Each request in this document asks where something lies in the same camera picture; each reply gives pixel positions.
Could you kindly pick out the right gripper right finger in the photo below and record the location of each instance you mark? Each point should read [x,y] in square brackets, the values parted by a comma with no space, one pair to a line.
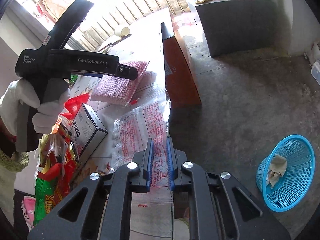
[220,207]

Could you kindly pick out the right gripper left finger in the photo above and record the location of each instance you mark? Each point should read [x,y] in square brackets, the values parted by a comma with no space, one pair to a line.
[100,206]

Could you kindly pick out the clear red-print plastic bag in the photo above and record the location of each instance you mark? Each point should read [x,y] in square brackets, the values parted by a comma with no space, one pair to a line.
[151,213]

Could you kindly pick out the left hand white glove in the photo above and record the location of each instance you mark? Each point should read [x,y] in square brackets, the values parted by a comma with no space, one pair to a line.
[21,91]

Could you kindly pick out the red green snack bag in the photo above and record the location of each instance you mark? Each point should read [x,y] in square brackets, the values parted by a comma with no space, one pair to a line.
[57,163]

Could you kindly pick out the pink knitted cloth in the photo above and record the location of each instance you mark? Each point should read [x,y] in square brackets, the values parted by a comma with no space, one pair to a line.
[116,90]

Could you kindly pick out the beige crumpled cloth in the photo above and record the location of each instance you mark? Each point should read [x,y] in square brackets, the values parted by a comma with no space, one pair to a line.
[276,170]

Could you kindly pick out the blue plastic basket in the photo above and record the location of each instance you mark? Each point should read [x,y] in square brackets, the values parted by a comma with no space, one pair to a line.
[291,188]

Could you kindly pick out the white paper cup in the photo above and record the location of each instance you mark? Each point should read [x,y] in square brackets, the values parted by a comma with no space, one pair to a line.
[122,31]

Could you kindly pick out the floral tablecloth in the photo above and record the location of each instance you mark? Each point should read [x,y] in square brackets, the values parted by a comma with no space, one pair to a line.
[158,41]

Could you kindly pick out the green fuzzy left sleeve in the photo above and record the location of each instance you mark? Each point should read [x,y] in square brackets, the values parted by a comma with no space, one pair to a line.
[9,168]

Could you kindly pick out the orange cardboard box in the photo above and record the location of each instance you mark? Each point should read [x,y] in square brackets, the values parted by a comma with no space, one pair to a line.
[180,79]

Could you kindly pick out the dark cabinet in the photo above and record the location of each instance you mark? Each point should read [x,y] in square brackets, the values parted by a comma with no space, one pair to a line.
[236,25]

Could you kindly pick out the white cable box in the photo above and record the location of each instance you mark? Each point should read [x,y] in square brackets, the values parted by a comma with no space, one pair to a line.
[87,133]

